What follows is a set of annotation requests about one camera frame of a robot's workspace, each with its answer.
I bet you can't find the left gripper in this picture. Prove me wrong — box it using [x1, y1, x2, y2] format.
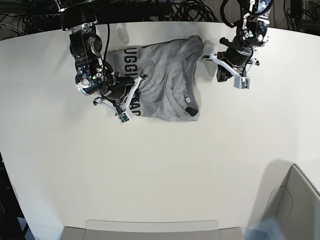
[216, 47, 253, 83]

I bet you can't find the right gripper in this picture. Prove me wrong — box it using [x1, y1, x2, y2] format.
[98, 76, 136, 107]

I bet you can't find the grey T-shirt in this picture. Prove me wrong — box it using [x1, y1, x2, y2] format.
[107, 35, 204, 122]

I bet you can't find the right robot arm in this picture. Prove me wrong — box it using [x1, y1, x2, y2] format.
[56, 0, 136, 109]

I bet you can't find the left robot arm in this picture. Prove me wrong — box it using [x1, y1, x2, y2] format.
[216, 0, 274, 82]

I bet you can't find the grey storage bin right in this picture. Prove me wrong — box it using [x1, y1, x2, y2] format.
[244, 164, 320, 240]

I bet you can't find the grey storage bin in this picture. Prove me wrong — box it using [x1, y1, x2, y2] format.
[60, 219, 245, 240]
[244, 164, 320, 240]

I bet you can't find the grey storage bin front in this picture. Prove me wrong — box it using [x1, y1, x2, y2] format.
[60, 219, 245, 240]

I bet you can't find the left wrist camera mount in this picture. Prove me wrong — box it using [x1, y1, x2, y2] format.
[202, 54, 260, 89]

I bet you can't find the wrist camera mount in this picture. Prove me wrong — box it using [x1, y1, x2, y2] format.
[202, 54, 260, 89]
[93, 74, 148, 124]

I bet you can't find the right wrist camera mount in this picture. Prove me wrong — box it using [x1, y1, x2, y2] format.
[93, 74, 148, 124]

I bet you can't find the black coiled cables background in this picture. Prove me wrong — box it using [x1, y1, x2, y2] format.
[148, 0, 219, 23]

